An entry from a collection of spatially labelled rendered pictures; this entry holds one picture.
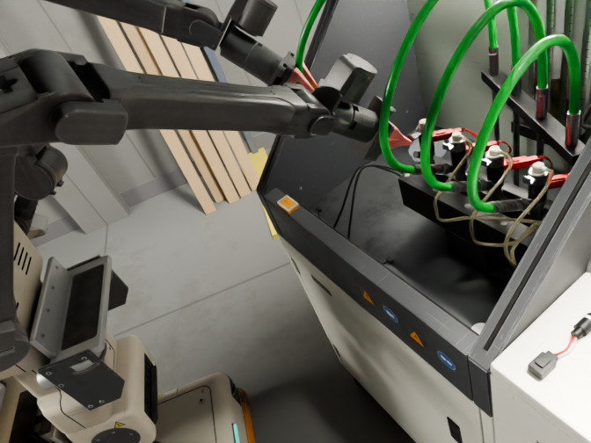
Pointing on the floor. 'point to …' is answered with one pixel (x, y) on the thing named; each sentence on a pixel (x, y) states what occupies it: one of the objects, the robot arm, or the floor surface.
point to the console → (522, 417)
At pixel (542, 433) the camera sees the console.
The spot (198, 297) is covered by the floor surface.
